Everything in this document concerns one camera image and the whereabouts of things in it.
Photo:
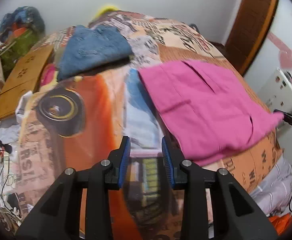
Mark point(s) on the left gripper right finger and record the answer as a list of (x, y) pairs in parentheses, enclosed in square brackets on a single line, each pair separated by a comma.
[(235, 214)]

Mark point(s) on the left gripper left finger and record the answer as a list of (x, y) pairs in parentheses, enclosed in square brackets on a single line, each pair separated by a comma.
[(57, 214)]

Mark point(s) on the pink pants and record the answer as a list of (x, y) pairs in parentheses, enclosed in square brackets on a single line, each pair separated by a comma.
[(206, 109)]

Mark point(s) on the white suitcase with stickers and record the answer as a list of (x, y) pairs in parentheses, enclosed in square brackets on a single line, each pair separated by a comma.
[(276, 93)]

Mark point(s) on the white bed sheet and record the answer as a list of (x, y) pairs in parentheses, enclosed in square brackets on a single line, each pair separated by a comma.
[(273, 193)]

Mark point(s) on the printed bed cover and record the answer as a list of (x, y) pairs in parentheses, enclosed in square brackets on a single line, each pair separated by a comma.
[(77, 121)]

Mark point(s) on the brown wooden door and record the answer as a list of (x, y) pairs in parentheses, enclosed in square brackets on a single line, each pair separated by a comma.
[(250, 28)]

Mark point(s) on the green storage basket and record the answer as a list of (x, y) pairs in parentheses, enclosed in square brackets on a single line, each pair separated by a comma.
[(20, 44)]

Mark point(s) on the folded blue jeans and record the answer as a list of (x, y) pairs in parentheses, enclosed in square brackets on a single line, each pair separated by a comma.
[(91, 48)]

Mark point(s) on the pile of clothes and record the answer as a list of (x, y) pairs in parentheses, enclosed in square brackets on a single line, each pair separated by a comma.
[(27, 16)]

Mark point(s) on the yellow foam headboard piece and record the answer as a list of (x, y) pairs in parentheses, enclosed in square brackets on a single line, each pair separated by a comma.
[(106, 8)]

